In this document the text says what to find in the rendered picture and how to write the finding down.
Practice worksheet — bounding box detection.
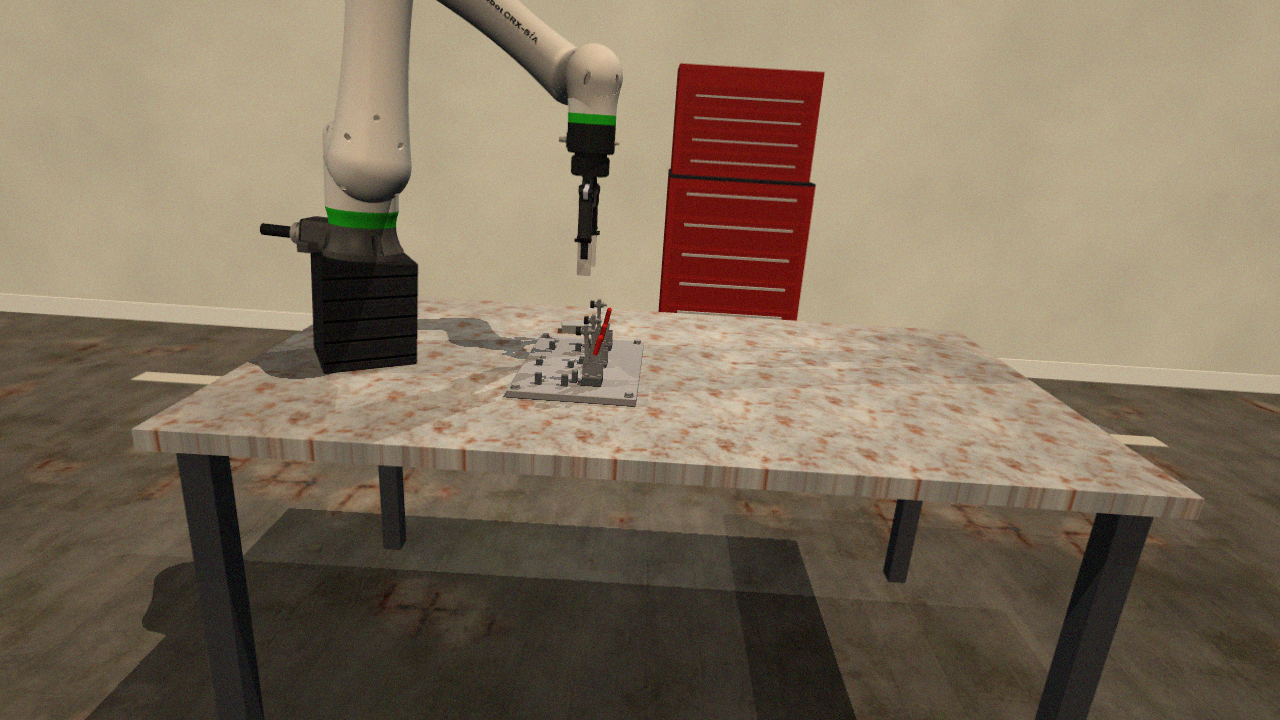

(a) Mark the toggle clamp with red handle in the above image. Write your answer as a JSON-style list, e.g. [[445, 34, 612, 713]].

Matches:
[[584, 314, 608, 366]]

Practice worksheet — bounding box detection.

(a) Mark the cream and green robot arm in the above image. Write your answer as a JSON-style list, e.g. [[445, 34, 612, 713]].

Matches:
[[260, 0, 623, 263]]

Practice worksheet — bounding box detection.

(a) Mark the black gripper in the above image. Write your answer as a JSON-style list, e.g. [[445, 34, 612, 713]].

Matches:
[[571, 155, 611, 275]]

